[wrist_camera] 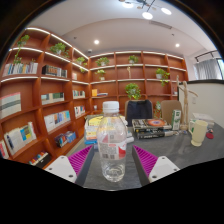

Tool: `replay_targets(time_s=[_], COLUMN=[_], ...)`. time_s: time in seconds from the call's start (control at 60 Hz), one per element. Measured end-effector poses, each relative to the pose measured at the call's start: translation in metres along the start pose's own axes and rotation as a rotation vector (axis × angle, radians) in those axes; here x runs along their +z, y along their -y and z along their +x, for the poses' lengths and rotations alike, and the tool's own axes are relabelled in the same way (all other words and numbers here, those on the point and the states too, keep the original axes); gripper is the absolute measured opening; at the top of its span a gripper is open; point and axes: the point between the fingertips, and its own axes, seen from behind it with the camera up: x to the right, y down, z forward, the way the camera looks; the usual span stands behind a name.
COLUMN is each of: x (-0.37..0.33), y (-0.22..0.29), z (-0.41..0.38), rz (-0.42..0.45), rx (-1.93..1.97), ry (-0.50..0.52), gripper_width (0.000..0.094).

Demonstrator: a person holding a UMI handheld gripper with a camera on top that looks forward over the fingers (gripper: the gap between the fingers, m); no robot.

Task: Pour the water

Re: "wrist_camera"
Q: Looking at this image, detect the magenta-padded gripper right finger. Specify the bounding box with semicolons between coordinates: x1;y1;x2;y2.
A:
131;144;181;187

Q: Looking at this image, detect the tan upholstered chair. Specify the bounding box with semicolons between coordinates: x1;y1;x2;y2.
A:
160;99;183;125

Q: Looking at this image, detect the orange wooden shelf unit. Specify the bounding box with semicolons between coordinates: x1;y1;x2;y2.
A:
0;27;189;168

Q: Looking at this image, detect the window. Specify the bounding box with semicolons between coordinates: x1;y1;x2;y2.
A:
216;58;224;80

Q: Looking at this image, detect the grey curtain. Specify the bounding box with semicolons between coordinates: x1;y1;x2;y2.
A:
194;59;222;81

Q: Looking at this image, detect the wooden artist mannequin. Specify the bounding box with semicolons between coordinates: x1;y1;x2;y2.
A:
175;74;199;131

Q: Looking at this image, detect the stack of colourful books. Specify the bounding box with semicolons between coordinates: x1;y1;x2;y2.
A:
83;114;131;146

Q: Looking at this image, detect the black curtain rail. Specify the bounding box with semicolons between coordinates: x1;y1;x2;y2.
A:
194;49;219;63

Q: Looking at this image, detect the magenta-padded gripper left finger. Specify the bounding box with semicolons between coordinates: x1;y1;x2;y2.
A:
45;144;96;188

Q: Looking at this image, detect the cream ceramic mug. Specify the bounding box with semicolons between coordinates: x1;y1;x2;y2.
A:
188;119;209;147

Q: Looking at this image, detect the clear plastic water bottle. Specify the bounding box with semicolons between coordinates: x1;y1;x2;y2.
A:
96;100;128;183

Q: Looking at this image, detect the stack of dark books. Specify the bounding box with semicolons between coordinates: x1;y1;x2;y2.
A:
131;118;174;140

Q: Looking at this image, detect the chair with dark jacket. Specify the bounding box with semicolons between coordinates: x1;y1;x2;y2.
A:
124;99;154;127

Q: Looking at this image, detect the branched ceiling light fixture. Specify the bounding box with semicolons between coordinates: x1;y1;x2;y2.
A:
118;0;173;20

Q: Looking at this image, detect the ceiling air vent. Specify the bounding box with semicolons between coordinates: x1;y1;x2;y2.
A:
148;20;173;30

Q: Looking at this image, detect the tall green white carton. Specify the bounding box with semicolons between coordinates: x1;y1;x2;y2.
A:
171;109;182;131

